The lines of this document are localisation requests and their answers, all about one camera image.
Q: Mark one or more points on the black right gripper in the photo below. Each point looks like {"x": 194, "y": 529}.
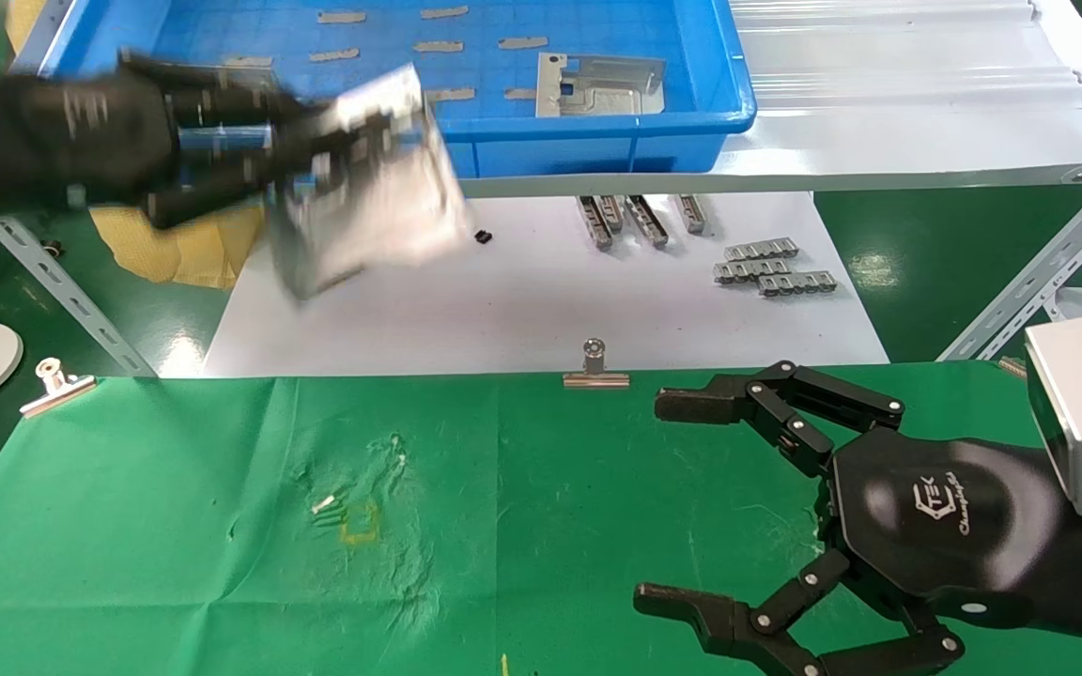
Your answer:
{"x": 945, "y": 526}

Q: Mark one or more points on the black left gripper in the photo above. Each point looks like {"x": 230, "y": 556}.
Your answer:
{"x": 95, "y": 136}

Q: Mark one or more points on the yellow mesh cloth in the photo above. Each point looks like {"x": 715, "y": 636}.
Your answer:
{"x": 184, "y": 253}

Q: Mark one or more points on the white slotted angle leg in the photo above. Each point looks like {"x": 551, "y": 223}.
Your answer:
{"x": 62, "y": 282}
{"x": 1039, "y": 272}

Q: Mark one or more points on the silver binder clip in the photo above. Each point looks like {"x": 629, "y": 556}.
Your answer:
{"x": 596, "y": 368}
{"x": 57, "y": 387}

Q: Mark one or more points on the small grey toothed part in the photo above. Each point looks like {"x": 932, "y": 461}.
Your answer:
{"x": 693, "y": 214}
{"x": 648, "y": 222}
{"x": 612, "y": 214}
{"x": 763, "y": 250}
{"x": 797, "y": 284}
{"x": 749, "y": 272}
{"x": 595, "y": 225}

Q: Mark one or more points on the tiny black part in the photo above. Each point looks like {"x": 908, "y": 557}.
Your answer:
{"x": 483, "y": 237}

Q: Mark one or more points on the white paper sheet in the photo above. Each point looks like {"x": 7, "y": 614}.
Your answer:
{"x": 541, "y": 300}

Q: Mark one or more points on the blue plastic bin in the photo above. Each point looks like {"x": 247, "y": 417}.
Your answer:
{"x": 597, "y": 131}

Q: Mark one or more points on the green cloth mat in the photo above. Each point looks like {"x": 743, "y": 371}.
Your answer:
{"x": 409, "y": 526}

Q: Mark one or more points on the small white scrap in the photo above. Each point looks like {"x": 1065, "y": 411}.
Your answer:
{"x": 323, "y": 504}

